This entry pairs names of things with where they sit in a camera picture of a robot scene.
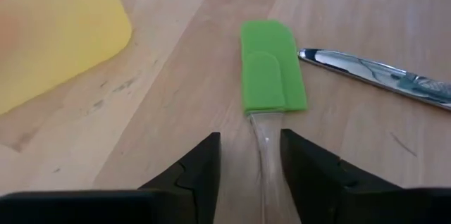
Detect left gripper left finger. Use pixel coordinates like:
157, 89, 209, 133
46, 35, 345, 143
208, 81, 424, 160
0, 131, 222, 224

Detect green spatula clear handle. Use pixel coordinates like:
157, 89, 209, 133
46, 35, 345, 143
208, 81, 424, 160
240, 19, 309, 224

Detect yellow plastic bin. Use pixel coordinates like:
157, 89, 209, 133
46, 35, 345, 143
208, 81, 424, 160
0, 0, 133, 116

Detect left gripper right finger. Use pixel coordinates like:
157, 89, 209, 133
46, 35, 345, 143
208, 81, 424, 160
280, 128, 451, 224

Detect cream-handled kitchen knife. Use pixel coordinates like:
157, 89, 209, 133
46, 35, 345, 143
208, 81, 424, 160
297, 48, 451, 111

